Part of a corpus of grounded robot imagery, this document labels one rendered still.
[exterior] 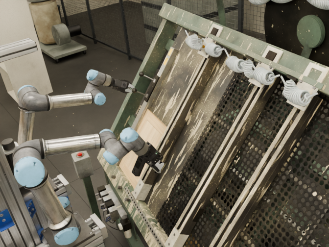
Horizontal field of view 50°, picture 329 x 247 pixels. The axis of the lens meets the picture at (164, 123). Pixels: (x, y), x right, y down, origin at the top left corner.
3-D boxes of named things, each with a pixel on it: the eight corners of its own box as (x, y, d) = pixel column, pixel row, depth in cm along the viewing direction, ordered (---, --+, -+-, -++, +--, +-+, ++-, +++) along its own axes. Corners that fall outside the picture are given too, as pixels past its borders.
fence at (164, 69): (118, 162, 270) (114, 161, 267) (175, 48, 248) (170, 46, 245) (121, 165, 266) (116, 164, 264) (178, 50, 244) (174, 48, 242)
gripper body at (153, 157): (164, 158, 182) (153, 145, 173) (153, 170, 180) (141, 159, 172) (155, 151, 187) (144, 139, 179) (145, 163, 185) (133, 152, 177)
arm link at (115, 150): (107, 157, 176) (124, 142, 176) (114, 169, 167) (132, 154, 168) (98, 147, 171) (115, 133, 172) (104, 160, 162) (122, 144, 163)
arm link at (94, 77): (84, 78, 235) (89, 66, 233) (99, 83, 242) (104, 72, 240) (87, 82, 229) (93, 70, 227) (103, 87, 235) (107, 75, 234)
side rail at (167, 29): (114, 147, 293) (102, 145, 286) (174, 24, 267) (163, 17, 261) (116, 151, 288) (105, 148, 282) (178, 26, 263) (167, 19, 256)
